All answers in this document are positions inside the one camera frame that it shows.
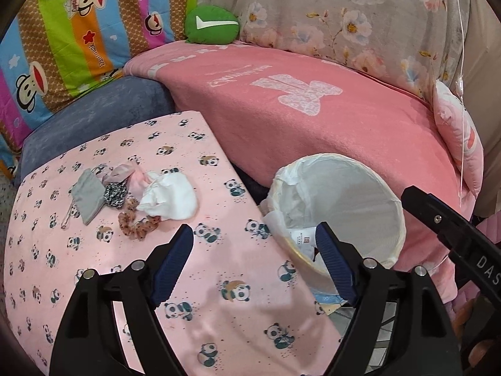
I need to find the brown scrunchie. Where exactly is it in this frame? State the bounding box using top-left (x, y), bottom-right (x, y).
top-left (118, 199), bottom-right (162, 241)

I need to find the crumpled white tissue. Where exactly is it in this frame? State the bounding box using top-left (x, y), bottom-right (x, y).
top-left (137, 172), bottom-right (198, 220)

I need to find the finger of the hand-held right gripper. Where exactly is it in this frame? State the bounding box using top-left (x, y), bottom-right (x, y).
top-left (402, 187), bottom-right (476, 251)

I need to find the pink panda print cloth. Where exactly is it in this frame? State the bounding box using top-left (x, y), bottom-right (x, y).
top-left (0, 110), bottom-right (349, 376)

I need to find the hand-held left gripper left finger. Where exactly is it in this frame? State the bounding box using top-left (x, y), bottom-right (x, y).
top-left (49, 223), bottom-right (194, 376)

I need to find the bin with white liner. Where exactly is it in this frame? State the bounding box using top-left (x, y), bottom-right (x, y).
top-left (258, 153), bottom-right (405, 306)

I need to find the grey-blue sofa seat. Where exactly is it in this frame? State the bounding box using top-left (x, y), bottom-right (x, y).
top-left (16, 76), bottom-right (177, 183)

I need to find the pink blanket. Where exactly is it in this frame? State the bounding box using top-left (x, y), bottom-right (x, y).
top-left (123, 41), bottom-right (484, 302)

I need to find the grey cloth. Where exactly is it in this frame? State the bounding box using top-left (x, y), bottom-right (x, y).
top-left (70, 170), bottom-right (106, 226)

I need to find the pink scrunchie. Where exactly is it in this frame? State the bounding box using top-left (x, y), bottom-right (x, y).
top-left (102, 162), bottom-right (157, 196)

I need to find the thin white cable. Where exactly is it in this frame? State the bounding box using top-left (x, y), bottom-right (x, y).
top-left (452, 0), bottom-right (470, 185)

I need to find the white paper packet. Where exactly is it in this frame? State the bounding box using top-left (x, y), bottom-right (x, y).
top-left (290, 229), bottom-right (319, 263)

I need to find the colourful striped monkey pillow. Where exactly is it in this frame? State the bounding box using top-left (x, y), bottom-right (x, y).
top-left (0, 0), bottom-right (198, 173)

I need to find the green round cushion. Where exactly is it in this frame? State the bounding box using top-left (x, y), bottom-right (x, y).
top-left (185, 5), bottom-right (240, 44)

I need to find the grey floral pillow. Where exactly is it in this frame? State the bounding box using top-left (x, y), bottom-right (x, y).
top-left (196, 0), bottom-right (470, 100)

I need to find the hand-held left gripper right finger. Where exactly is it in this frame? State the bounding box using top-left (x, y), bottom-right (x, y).
top-left (315, 221), bottom-right (460, 376)

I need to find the black and white scrunchie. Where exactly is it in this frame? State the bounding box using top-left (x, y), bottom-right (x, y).
top-left (102, 182), bottom-right (130, 208)

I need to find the small pink pillow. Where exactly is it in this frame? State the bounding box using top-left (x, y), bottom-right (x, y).
top-left (432, 79), bottom-right (484, 198)

